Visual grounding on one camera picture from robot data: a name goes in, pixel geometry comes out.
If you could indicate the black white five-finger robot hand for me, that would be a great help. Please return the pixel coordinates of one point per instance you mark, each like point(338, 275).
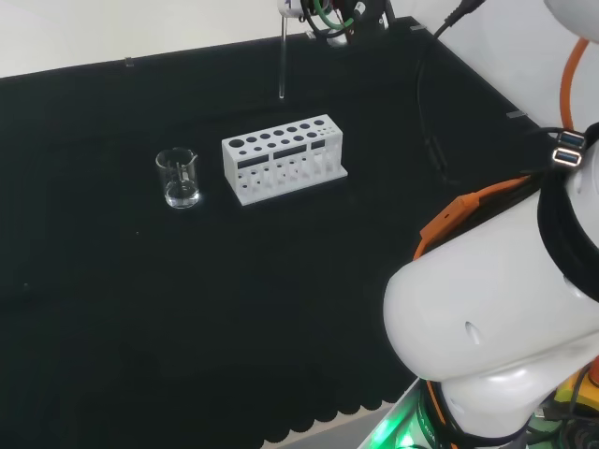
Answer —
point(362, 16)

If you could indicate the clear glass rod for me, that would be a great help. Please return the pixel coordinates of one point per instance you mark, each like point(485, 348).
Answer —
point(283, 61)

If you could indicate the white test tube rack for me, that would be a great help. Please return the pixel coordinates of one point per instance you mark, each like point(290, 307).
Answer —
point(281, 154)

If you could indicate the small clear glass beaker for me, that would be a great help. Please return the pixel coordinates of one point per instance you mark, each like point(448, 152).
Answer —
point(178, 187)

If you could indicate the black bench cloth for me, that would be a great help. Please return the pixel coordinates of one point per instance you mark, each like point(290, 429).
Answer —
point(187, 304)

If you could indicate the yellow stop button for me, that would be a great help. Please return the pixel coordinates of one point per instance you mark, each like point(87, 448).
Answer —
point(573, 393)

